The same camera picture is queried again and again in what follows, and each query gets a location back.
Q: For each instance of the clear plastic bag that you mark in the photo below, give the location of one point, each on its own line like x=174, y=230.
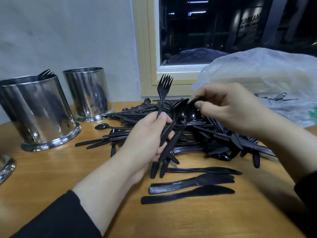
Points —
x=277, y=76

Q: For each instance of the dark parked car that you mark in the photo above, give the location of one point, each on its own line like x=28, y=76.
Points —
x=195, y=56

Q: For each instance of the bundle of black cutlery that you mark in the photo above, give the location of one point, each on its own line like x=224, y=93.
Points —
x=198, y=191

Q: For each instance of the person's right forearm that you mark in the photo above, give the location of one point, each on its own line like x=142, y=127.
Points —
x=297, y=151

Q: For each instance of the black plastic spoon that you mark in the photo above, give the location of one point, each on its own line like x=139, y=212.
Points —
x=193, y=112
x=179, y=109

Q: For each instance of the person's left forearm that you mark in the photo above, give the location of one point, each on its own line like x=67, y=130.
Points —
x=74, y=210

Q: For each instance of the person's left hand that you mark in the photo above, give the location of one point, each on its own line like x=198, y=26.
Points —
x=143, y=146

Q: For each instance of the pile of black plastic cutlery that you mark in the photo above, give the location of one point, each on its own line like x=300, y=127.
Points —
x=218, y=138

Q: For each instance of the person's right hand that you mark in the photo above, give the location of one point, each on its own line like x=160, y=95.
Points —
x=235, y=106

